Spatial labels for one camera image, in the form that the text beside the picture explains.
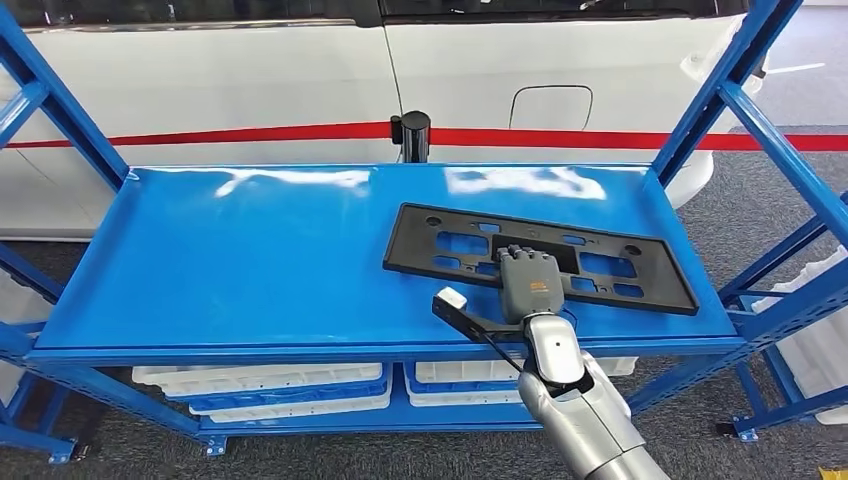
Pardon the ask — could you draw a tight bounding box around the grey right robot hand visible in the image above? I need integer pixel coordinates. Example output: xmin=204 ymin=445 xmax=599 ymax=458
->
xmin=496 ymin=245 xmax=566 ymax=326

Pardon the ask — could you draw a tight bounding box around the black plastic licence plate frame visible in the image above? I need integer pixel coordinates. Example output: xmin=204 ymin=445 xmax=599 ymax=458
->
xmin=382 ymin=202 xmax=700 ymax=317

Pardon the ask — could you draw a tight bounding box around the red barrier belt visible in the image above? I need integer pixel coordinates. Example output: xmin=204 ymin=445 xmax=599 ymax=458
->
xmin=5 ymin=121 xmax=848 ymax=154

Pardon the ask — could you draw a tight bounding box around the white car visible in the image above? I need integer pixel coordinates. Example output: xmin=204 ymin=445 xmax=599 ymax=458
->
xmin=0 ymin=0 xmax=770 ymax=241

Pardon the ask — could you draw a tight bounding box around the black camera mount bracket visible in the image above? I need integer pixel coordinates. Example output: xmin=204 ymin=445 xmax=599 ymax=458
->
xmin=431 ymin=294 xmax=531 ymax=372

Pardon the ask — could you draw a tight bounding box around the black barrier post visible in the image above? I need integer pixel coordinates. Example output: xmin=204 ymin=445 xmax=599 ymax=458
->
xmin=389 ymin=110 xmax=433 ymax=165

